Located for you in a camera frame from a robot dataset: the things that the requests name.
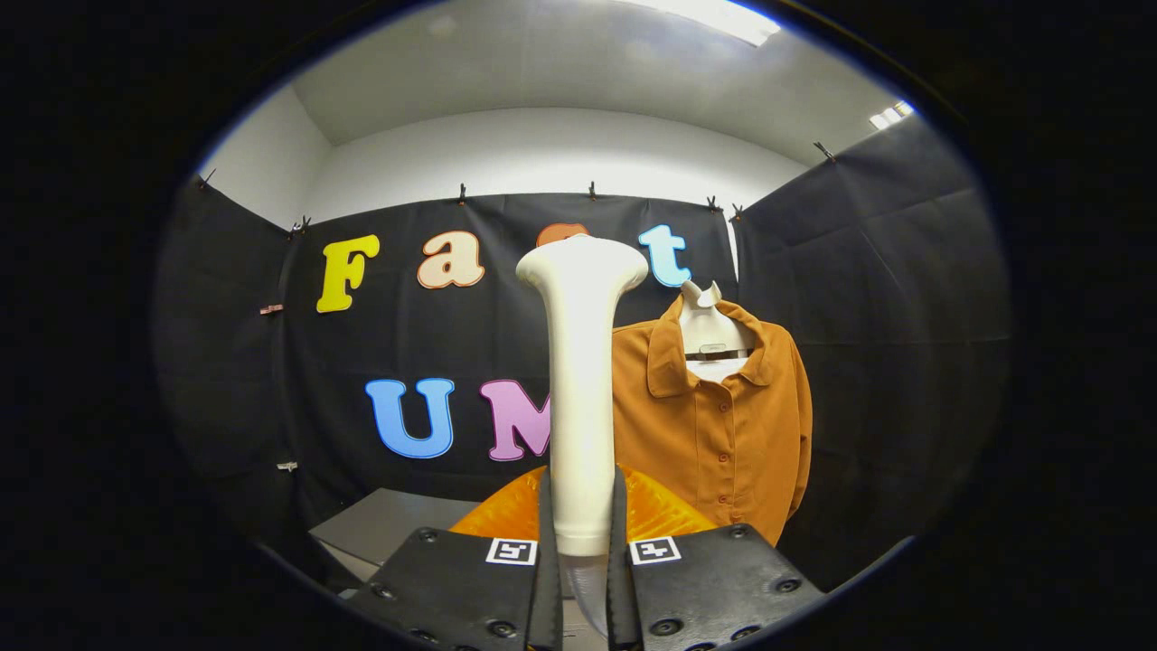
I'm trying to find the long ceiling light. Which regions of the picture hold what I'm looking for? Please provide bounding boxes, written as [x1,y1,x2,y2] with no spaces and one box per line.
[624,0,784,48]

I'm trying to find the clear garment steamer hose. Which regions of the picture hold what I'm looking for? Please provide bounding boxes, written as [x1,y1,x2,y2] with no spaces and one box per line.
[560,552,611,639]

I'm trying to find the grey cabinet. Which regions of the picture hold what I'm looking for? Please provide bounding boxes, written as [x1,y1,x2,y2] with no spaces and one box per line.
[309,488,579,651]

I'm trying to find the black backdrop cloth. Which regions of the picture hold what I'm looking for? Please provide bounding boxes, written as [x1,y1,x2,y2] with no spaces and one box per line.
[154,113,1011,593]

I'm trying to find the orange button-up shirt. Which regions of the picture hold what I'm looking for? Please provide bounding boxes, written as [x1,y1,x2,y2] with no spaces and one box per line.
[612,294,814,546]

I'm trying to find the white garment steamer head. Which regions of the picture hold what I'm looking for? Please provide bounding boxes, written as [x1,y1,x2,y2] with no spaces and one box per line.
[515,233,650,557]

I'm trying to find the white mannequin torso stand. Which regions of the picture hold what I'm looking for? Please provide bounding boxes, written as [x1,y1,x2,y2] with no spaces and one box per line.
[678,279,757,383]

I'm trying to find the row of black clips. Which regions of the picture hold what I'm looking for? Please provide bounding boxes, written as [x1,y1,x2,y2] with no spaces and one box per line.
[199,140,835,238]

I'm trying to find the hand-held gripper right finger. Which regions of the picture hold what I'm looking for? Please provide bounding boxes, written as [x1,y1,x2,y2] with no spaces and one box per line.
[607,463,825,651]

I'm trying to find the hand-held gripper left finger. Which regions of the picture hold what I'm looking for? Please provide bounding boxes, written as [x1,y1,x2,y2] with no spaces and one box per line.
[348,463,566,651]

